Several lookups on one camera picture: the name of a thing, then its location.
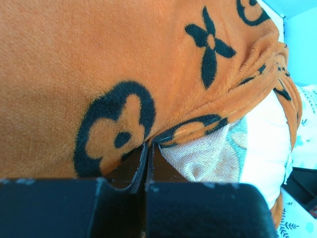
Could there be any orange black patterned pillowcase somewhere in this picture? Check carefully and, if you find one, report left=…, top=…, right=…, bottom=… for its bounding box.
left=0, top=0, right=302, bottom=224

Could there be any white animal print pillow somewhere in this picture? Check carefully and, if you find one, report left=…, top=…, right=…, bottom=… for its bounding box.
left=276, top=85, right=317, bottom=238

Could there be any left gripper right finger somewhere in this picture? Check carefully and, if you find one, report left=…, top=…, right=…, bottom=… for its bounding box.
left=145, top=145, right=276, bottom=238

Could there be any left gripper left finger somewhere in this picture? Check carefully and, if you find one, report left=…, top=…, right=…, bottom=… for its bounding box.
left=0, top=144, right=148, bottom=238

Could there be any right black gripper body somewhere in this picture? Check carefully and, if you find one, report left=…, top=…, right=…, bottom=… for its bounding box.
left=282, top=167, right=317, bottom=218

